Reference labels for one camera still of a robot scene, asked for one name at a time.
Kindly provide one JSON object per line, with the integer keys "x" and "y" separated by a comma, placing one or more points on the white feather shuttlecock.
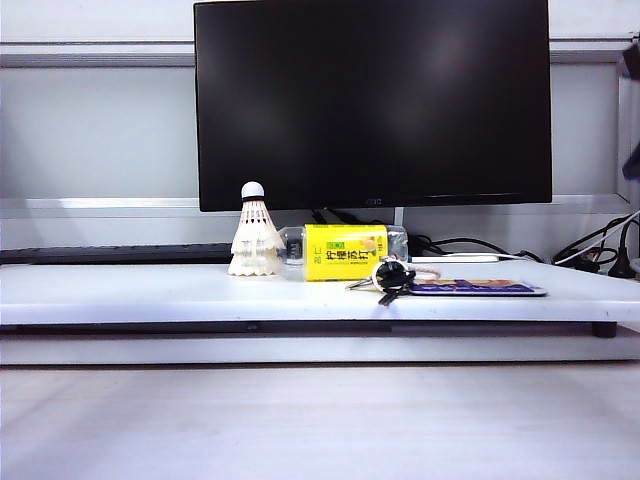
{"x": 252, "y": 265}
{"x": 255, "y": 220}

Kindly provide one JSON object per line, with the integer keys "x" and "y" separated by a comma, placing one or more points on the clear bottle with yellow label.
{"x": 340, "y": 255}

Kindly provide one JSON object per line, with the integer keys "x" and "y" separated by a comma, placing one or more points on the bunch of keys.
{"x": 390, "y": 275}

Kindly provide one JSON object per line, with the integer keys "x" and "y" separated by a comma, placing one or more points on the black AOC computer monitor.
{"x": 370, "y": 100}

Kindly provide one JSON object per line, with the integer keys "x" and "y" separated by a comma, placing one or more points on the purple printed card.
{"x": 480, "y": 288}

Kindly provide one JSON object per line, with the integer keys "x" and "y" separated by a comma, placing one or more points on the white raised desk board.
{"x": 150, "y": 295}

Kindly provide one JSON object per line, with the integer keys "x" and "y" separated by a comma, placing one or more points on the black computer keyboard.
{"x": 125, "y": 252}

